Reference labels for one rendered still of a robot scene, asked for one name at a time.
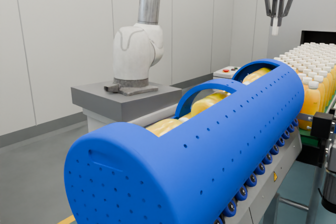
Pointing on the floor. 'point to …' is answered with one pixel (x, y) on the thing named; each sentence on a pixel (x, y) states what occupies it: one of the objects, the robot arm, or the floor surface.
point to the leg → (271, 211)
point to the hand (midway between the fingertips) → (275, 26)
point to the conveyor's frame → (310, 154)
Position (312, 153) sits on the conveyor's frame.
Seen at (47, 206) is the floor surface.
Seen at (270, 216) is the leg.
